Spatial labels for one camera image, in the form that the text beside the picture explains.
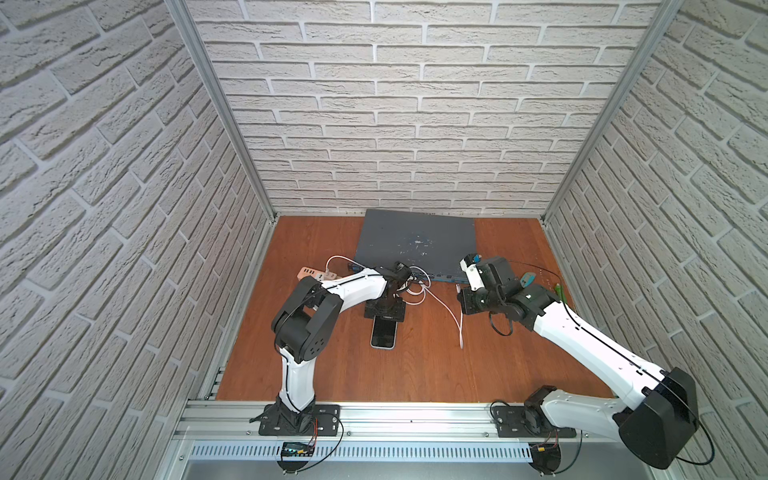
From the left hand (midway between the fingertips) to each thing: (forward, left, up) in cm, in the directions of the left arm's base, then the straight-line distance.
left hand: (388, 309), depth 93 cm
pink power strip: (+13, +25, +1) cm, 28 cm away
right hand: (-4, -18, +15) cm, 24 cm away
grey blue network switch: (+26, -17, +4) cm, 31 cm away
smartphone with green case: (-8, +1, 0) cm, 8 cm away
